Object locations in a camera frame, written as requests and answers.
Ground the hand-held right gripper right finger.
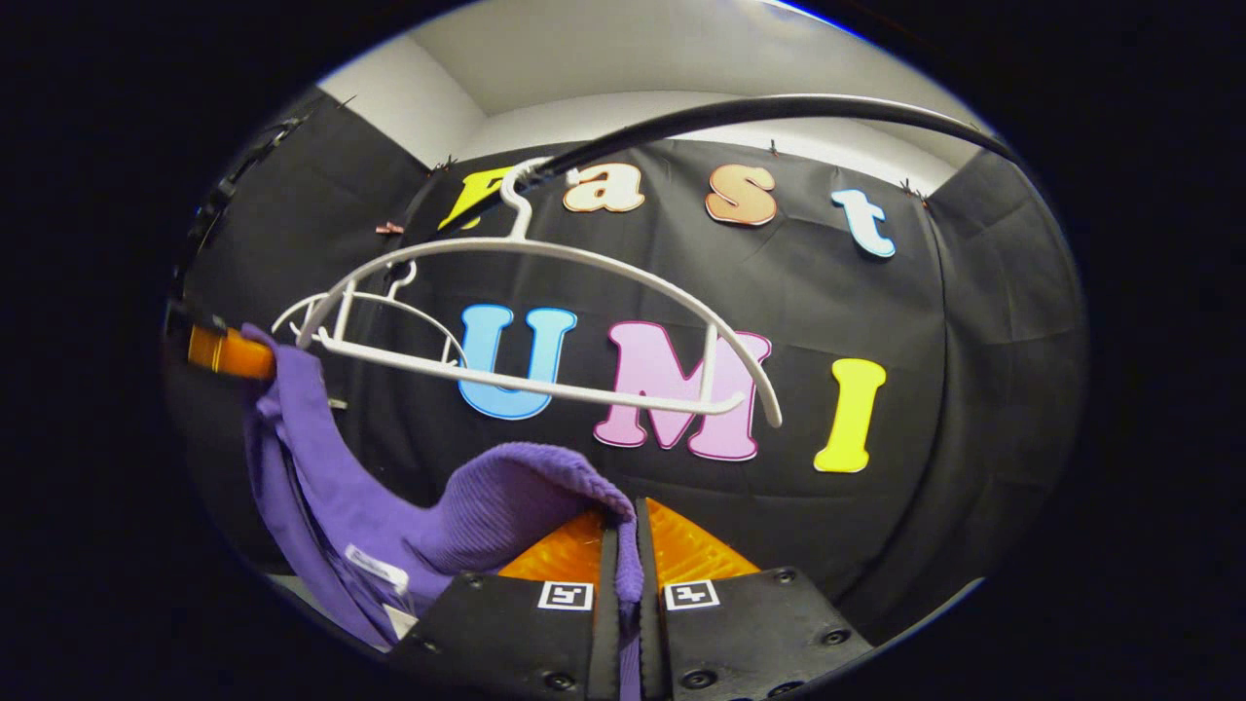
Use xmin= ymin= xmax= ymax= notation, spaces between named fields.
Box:
xmin=636 ymin=497 xmax=874 ymax=701

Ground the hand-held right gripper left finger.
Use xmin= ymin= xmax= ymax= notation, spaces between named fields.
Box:
xmin=389 ymin=508 xmax=624 ymax=701

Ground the purple corduroy jacket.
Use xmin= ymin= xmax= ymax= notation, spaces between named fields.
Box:
xmin=240 ymin=323 xmax=646 ymax=701

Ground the large white clothes hanger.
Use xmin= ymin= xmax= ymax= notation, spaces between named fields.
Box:
xmin=294 ymin=157 xmax=784 ymax=430

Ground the small white clothes hanger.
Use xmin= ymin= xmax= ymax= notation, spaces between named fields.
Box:
xmin=270 ymin=260 xmax=469 ymax=370

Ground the black clothes rack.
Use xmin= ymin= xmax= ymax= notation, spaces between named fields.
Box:
xmin=426 ymin=93 xmax=1015 ymax=235

